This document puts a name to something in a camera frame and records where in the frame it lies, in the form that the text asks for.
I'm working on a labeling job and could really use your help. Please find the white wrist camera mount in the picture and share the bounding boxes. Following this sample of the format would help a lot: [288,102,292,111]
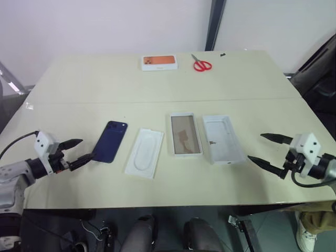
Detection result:
[34,131,60,175]
[288,132,322,179]

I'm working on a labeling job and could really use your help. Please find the dark rounded shape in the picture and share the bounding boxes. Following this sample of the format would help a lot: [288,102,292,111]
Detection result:
[183,217,220,252]
[121,214,156,252]

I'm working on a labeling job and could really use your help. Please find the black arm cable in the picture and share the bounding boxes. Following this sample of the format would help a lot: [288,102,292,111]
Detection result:
[0,131,39,161]
[291,167,336,188]

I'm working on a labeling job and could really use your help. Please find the metal table leg bracket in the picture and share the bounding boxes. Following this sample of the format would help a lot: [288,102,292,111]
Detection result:
[227,214,263,252]

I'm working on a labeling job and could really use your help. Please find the white sneaker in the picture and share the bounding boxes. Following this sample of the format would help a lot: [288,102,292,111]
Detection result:
[294,211,319,250]

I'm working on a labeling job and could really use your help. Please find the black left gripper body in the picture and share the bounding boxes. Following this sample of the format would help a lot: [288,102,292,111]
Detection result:
[48,143,72,175]

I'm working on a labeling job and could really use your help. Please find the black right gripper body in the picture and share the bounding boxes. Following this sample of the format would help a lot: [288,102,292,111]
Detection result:
[282,149,306,180]

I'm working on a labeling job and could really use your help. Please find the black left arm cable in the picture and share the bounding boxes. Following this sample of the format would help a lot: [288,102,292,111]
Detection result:
[0,131,39,161]

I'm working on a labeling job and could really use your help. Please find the grey metal frame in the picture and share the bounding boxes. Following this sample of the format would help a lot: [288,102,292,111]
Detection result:
[0,61,35,96]

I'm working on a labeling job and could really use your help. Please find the black chair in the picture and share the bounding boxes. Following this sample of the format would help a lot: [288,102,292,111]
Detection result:
[288,33,336,112]

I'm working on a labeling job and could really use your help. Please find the dark blue smartphone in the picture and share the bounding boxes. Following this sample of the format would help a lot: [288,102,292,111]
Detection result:
[92,120,129,165]

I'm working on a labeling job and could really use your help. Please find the white box with orange print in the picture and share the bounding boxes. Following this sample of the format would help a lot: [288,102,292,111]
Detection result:
[141,54,180,72]

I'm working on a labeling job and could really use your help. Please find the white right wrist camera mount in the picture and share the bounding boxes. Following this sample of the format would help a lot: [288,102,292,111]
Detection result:
[288,132,322,179]

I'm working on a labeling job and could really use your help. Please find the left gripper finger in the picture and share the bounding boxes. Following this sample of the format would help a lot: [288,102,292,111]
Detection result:
[59,138,84,152]
[68,152,97,172]

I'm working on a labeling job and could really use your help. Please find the white moulded insert tray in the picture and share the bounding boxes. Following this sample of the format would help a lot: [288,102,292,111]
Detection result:
[123,127,165,181]

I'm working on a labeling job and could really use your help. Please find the dark vertical pillar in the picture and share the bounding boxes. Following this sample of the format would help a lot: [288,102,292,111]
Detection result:
[203,0,228,52]

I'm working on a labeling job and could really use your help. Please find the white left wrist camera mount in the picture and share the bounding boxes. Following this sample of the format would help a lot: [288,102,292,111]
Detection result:
[34,131,60,175]

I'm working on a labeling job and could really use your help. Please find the red handled scissors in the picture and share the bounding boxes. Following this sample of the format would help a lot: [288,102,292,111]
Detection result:
[191,53,213,72]

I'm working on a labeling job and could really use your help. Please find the white phone box base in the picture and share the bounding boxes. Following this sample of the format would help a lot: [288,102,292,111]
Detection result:
[167,112,204,157]

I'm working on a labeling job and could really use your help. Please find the white phone box lid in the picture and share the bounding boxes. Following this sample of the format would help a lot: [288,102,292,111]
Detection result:
[202,113,247,165]

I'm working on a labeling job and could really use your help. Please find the khaki trousers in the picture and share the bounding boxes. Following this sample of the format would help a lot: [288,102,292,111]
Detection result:
[298,201,336,238]

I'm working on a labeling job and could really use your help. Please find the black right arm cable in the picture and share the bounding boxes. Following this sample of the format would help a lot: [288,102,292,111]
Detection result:
[291,167,336,188]

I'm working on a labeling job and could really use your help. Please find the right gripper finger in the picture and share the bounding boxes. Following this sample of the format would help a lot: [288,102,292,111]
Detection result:
[259,132,293,145]
[247,155,286,180]

